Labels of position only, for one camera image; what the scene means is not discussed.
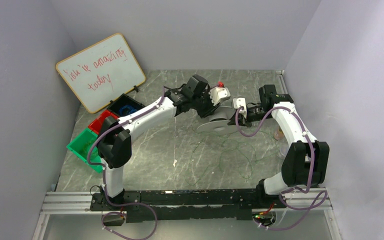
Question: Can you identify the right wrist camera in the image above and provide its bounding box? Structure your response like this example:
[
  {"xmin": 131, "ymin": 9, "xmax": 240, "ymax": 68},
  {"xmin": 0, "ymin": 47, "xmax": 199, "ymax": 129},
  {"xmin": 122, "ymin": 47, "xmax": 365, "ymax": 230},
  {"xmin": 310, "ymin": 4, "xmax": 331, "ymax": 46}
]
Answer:
[{"xmin": 232, "ymin": 97, "xmax": 248, "ymax": 118}]

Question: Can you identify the green cable coil in bin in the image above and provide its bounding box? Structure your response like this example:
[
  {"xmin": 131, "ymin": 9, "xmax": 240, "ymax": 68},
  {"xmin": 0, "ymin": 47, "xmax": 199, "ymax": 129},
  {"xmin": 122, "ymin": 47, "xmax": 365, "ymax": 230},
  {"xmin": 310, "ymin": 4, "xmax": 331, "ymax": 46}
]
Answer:
[{"xmin": 81, "ymin": 140, "xmax": 97, "ymax": 160}]

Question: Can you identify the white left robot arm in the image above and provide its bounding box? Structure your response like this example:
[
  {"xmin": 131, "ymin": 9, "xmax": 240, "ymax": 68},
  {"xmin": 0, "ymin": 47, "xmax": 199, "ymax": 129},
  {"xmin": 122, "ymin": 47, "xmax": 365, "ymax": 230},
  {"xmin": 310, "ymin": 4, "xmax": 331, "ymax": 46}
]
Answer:
[{"xmin": 95, "ymin": 74, "xmax": 231, "ymax": 203}]

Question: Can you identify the black storage bin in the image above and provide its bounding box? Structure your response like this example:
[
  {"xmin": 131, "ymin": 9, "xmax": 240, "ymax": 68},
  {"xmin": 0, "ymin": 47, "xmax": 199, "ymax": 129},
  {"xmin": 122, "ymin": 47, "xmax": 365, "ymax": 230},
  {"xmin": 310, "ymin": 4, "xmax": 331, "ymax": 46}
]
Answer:
[{"xmin": 107, "ymin": 93, "xmax": 145, "ymax": 117}]

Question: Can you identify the white perforated filament spool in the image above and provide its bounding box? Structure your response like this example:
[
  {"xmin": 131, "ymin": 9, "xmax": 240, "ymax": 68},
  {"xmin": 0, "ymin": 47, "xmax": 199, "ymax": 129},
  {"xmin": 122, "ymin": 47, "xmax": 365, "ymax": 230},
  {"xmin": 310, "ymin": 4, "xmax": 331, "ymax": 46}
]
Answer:
[{"xmin": 196, "ymin": 106, "xmax": 237, "ymax": 136}]

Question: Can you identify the clear small jar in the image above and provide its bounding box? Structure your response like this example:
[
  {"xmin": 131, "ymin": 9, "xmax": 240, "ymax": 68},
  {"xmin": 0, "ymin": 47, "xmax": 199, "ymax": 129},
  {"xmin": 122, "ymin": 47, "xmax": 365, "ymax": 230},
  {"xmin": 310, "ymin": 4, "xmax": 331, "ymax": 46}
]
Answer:
[{"xmin": 278, "ymin": 146, "xmax": 289, "ymax": 159}]

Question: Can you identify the blue cable coil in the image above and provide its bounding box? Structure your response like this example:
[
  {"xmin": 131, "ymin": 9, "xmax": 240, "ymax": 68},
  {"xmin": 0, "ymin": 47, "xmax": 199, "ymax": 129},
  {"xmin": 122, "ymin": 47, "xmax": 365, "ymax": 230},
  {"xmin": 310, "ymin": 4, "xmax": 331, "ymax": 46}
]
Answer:
[{"xmin": 118, "ymin": 104, "xmax": 140, "ymax": 115}]

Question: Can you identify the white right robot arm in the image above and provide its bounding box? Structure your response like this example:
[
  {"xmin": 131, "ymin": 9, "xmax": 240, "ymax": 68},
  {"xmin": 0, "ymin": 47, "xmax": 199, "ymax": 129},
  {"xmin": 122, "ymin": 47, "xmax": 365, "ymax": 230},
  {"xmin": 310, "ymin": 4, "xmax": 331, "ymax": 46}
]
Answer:
[{"xmin": 232, "ymin": 84, "xmax": 330, "ymax": 195}]

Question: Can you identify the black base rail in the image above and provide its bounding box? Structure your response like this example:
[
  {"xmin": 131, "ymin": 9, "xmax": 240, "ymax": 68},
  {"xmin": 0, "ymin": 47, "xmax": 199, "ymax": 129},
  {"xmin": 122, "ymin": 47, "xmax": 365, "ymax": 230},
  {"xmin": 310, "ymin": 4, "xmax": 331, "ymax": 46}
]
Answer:
[{"xmin": 90, "ymin": 185, "xmax": 286, "ymax": 223}]

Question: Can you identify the whiteboard with red writing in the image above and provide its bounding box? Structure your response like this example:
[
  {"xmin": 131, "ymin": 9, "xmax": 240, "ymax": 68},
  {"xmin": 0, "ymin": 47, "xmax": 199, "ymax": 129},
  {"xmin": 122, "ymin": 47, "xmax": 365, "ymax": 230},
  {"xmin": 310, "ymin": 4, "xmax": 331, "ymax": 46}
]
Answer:
[{"xmin": 55, "ymin": 33, "xmax": 146, "ymax": 113}]

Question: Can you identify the red storage bin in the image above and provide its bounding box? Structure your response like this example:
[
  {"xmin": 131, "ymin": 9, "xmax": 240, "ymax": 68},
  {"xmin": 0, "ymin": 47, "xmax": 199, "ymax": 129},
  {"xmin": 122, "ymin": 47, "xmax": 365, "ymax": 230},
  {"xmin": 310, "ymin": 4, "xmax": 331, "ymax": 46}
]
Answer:
[{"xmin": 87, "ymin": 109, "xmax": 118, "ymax": 135}]

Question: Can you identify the pink capped small bottle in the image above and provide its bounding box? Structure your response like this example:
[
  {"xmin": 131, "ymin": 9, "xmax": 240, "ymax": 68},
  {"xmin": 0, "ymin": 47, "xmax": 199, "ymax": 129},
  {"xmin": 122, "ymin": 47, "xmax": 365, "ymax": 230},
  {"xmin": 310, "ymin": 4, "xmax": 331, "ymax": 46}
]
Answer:
[{"xmin": 273, "ymin": 128, "xmax": 285, "ymax": 141}]

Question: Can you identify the green storage bin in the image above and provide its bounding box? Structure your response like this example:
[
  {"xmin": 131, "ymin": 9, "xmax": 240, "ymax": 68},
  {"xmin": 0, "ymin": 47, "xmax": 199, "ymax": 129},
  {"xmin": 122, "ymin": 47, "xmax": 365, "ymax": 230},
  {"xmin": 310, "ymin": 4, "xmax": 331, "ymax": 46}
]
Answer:
[{"xmin": 66, "ymin": 128, "xmax": 103, "ymax": 174}]

